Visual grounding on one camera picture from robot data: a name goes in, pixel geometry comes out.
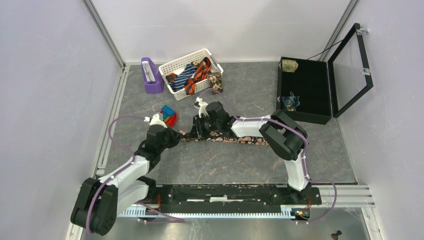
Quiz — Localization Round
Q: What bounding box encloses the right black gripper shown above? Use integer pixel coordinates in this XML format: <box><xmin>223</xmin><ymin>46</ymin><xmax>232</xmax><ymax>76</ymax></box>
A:
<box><xmin>187</xmin><ymin>114</ymin><xmax>221</xmax><ymax>140</ymax></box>

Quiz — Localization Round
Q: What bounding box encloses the black pink floral tie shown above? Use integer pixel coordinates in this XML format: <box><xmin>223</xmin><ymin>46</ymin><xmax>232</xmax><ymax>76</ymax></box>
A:
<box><xmin>179</xmin><ymin>130</ymin><xmax>269</xmax><ymax>146</ymax></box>

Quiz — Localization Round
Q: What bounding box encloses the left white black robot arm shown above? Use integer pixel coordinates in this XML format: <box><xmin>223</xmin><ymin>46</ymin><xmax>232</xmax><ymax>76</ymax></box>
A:
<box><xmin>70</xmin><ymin>124</ymin><xmax>183</xmax><ymax>236</ymax></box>

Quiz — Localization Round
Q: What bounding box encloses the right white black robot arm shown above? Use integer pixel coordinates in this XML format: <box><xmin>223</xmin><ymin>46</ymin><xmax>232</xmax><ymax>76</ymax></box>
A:
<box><xmin>187</xmin><ymin>97</ymin><xmax>311</xmax><ymax>204</ymax></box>

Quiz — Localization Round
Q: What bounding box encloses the colourful toy block stack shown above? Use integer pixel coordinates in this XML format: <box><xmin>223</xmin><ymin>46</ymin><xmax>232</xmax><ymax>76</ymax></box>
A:
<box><xmin>160</xmin><ymin>105</ymin><xmax>178</xmax><ymax>127</ymax></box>

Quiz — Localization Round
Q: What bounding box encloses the brown floral tie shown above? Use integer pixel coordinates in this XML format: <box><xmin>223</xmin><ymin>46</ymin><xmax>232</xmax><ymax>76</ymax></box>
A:
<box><xmin>207</xmin><ymin>72</ymin><xmax>223</xmax><ymax>95</ymax></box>

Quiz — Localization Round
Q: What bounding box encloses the orange navy striped tie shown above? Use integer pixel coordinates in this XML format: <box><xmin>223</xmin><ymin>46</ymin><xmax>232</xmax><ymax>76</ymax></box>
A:
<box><xmin>184</xmin><ymin>57</ymin><xmax>212</xmax><ymax>95</ymax></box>

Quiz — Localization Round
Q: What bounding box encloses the navy white striped tie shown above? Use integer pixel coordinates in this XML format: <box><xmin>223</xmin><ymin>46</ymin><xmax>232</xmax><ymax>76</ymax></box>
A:
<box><xmin>167</xmin><ymin>64</ymin><xmax>198</xmax><ymax>92</ymax></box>

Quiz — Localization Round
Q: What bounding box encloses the purple metronome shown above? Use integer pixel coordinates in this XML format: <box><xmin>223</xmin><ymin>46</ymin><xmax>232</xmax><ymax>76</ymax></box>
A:
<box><xmin>141</xmin><ymin>57</ymin><xmax>165</xmax><ymax>94</ymax></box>

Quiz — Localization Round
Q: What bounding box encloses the white plastic basket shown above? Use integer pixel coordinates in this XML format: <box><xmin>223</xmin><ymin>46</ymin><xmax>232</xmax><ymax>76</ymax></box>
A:
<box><xmin>158</xmin><ymin>48</ymin><xmax>224</xmax><ymax>101</ymax></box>

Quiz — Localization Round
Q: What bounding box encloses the gold rolled tie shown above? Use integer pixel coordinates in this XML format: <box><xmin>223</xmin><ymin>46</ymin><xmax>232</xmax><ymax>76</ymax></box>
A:
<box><xmin>280</xmin><ymin>59</ymin><xmax>299</xmax><ymax>73</ymax></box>

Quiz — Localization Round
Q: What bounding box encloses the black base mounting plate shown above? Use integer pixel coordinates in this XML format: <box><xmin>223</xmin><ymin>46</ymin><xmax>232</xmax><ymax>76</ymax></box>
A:
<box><xmin>142</xmin><ymin>184</ymin><xmax>322</xmax><ymax>215</ymax></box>

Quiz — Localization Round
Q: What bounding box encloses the black tie display box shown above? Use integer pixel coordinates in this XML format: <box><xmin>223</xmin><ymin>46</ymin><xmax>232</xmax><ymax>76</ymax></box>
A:
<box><xmin>276</xmin><ymin>23</ymin><xmax>374</xmax><ymax>125</ymax></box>

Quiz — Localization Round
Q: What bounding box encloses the small black floor object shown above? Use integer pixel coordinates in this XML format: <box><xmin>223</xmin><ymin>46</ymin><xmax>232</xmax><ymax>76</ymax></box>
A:
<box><xmin>331</xmin><ymin>230</ymin><xmax>343</xmax><ymax>240</ymax></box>

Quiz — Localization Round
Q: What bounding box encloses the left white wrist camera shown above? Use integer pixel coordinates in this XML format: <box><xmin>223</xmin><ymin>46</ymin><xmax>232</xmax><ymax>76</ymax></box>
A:
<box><xmin>143</xmin><ymin>113</ymin><xmax>168</xmax><ymax>129</ymax></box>

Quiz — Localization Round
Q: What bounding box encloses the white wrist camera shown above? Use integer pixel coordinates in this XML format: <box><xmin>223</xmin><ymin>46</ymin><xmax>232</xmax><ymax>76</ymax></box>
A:
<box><xmin>143</xmin><ymin>113</ymin><xmax>168</xmax><ymax>129</ymax></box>
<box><xmin>194</xmin><ymin>96</ymin><xmax>209</xmax><ymax>118</ymax></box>

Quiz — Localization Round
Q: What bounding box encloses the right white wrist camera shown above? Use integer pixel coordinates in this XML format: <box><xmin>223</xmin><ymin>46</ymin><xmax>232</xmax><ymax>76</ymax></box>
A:
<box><xmin>194</xmin><ymin>96</ymin><xmax>209</xmax><ymax>118</ymax></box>

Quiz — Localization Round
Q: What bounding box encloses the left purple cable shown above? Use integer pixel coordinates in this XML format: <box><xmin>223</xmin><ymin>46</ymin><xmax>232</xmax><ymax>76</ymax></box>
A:
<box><xmin>85</xmin><ymin>114</ymin><xmax>186</xmax><ymax>236</ymax></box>

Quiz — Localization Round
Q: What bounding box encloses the purple cable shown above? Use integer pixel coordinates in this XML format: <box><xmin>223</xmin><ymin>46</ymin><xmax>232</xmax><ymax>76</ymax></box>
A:
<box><xmin>85</xmin><ymin>114</ymin><xmax>186</xmax><ymax>236</ymax></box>
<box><xmin>198</xmin><ymin>88</ymin><xmax>338</xmax><ymax>224</ymax></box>

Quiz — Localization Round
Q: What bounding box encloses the white slotted cable duct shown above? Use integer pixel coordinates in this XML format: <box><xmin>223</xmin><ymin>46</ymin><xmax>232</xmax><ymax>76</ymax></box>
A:
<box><xmin>118</xmin><ymin>204</ymin><xmax>296</xmax><ymax>220</ymax></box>

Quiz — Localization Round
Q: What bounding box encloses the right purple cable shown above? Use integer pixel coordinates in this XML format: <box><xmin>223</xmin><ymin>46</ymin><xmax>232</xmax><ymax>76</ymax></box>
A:
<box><xmin>198</xmin><ymin>88</ymin><xmax>338</xmax><ymax>224</ymax></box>

